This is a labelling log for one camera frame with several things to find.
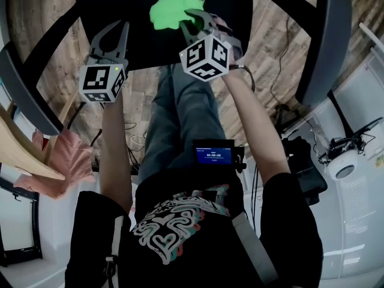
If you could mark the person's right forearm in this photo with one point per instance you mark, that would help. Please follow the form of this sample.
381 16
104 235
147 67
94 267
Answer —
258 130

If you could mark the white round fan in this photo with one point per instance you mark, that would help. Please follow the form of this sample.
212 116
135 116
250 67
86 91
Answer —
343 165

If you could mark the person's right hand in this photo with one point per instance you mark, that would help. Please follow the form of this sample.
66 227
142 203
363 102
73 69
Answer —
222 25

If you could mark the pink cloth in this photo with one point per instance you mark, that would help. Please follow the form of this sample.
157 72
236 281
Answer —
69 166

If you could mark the white shelf unit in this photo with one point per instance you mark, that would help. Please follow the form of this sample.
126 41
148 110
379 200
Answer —
372 40

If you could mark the green cloth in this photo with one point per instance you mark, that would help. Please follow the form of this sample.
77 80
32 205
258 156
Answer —
168 10

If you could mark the black floor stand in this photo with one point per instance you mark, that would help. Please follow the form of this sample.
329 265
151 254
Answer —
339 112

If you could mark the person's left forearm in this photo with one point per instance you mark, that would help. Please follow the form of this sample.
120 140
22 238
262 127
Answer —
115 154

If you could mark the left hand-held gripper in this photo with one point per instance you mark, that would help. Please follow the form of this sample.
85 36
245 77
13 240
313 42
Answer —
99 79

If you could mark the person's black printed t-shirt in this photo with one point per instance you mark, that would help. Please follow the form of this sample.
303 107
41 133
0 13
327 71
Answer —
195 265

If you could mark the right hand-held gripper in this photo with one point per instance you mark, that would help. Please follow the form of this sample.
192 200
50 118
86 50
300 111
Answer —
207 55

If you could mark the small black screen device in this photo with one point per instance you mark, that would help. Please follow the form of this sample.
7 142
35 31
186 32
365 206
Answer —
213 153

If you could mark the curved wooden desk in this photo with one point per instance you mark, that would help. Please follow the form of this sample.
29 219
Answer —
21 157

